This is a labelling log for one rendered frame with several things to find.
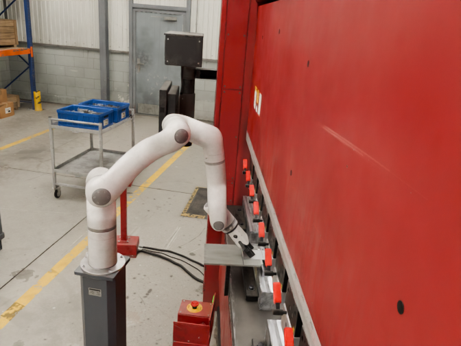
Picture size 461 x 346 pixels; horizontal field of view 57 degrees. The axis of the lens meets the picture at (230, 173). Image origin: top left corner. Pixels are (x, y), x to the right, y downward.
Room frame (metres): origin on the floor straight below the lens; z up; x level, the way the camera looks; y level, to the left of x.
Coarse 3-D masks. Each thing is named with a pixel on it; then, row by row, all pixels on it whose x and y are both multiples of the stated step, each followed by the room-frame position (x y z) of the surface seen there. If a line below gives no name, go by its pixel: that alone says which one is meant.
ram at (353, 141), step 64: (320, 0) 1.15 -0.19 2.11; (384, 0) 0.73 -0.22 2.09; (448, 0) 0.54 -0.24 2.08; (256, 64) 2.45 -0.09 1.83; (320, 64) 1.06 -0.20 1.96; (384, 64) 0.68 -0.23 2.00; (448, 64) 0.51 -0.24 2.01; (256, 128) 2.16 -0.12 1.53; (320, 128) 0.98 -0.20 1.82; (384, 128) 0.64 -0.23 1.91; (448, 128) 0.47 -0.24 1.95; (320, 192) 0.90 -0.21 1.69; (384, 192) 0.59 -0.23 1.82; (448, 192) 0.44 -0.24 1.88; (320, 256) 0.83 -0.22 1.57; (384, 256) 0.55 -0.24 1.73; (448, 256) 0.41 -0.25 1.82; (320, 320) 0.76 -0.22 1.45; (384, 320) 0.51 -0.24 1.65; (448, 320) 0.38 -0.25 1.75
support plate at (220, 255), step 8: (208, 248) 1.80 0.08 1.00; (216, 248) 1.81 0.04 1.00; (224, 248) 1.81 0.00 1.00; (232, 248) 1.82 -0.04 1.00; (256, 248) 1.84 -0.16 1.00; (208, 256) 1.73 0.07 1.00; (216, 256) 1.73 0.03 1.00; (224, 256) 1.74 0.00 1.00; (232, 256) 1.74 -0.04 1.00; (240, 256) 1.75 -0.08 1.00; (208, 264) 1.67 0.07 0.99; (216, 264) 1.67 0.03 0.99; (224, 264) 1.67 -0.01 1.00; (232, 264) 1.67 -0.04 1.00; (240, 264) 1.68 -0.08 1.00; (248, 264) 1.68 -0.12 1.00; (256, 264) 1.69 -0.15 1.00
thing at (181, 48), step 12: (168, 36) 2.74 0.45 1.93; (180, 36) 2.74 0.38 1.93; (192, 36) 2.74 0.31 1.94; (168, 48) 2.73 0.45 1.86; (180, 48) 2.74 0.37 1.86; (192, 48) 2.75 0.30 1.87; (168, 60) 2.73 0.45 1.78; (180, 60) 2.74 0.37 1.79; (192, 60) 2.75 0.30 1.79; (192, 72) 3.14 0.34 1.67; (192, 84) 3.15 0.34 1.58; (180, 96) 3.13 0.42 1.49; (192, 96) 3.15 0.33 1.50; (180, 108) 3.13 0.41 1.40; (192, 108) 3.15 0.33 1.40
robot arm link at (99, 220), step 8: (96, 168) 1.65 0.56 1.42; (104, 168) 1.66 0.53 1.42; (88, 176) 1.60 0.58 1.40; (88, 208) 1.59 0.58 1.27; (96, 208) 1.59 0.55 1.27; (104, 208) 1.59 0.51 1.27; (112, 208) 1.61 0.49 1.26; (88, 216) 1.56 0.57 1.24; (96, 216) 1.55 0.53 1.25; (104, 216) 1.55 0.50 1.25; (112, 216) 1.57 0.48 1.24; (88, 224) 1.55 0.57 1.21; (96, 224) 1.53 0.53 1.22; (104, 224) 1.54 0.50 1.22; (112, 224) 1.56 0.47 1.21; (96, 232) 1.53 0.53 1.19; (104, 232) 1.54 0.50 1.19
